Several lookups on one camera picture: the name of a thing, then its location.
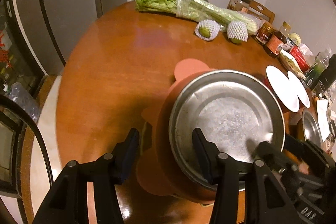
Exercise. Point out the chili sauce jar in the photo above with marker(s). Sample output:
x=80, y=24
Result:
x=264, y=34

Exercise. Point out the crumpled plastic bag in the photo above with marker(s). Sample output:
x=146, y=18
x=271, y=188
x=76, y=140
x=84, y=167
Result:
x=18, y=94

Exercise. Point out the white paper napkin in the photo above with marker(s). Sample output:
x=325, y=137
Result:
x=322, y=107

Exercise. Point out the brown sauce jar orange label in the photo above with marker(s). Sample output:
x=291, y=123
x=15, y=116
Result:
x=275, y=44

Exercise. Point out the green glass bottle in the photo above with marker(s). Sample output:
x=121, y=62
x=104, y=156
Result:
x=320, y=64

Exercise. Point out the wooden chair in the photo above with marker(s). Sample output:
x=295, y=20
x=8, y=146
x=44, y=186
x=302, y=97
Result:
x=260, y=11

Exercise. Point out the pink bear-shaped plate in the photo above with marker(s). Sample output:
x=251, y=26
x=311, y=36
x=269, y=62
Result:
x=157, y=171

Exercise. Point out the celery bunch in plastic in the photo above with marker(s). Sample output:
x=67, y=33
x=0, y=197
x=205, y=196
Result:
x=199, y=10

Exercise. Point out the glass storage jar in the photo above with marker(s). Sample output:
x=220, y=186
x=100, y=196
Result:
x=239, y=5

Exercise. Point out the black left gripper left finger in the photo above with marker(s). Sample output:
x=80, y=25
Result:
x=66, y=200

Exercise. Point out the foam-netted green fruit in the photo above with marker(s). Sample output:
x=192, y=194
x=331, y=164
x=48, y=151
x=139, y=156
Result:
x=207, y=30
x=237, y=32

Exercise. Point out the small white plate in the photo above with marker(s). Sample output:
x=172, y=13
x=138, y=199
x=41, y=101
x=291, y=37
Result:
x=299, y=89

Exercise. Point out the left foam-netted green fruit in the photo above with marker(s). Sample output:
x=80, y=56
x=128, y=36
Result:
x=207, y=30

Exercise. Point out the red snack package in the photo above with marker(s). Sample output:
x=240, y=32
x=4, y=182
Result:
x=298, y=56

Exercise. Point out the small metal bowl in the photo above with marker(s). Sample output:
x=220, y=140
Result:
x=310, y=128

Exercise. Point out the right foam-netted green fruit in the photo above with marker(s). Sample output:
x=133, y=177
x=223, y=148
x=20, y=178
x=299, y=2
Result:
x=237, y=32

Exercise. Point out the round metal pan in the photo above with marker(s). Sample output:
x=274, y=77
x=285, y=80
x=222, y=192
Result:
x=233, y=109

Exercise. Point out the grey refrigerator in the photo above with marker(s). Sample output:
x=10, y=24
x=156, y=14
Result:
x=52, y=28

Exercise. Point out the cream ribbed plate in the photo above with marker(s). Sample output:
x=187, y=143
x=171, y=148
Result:
x=145, y=138

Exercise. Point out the large white plate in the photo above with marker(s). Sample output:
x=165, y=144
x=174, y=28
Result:
x=281, y=87

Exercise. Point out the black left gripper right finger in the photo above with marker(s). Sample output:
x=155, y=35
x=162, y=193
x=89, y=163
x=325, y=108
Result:
x=266, y=201

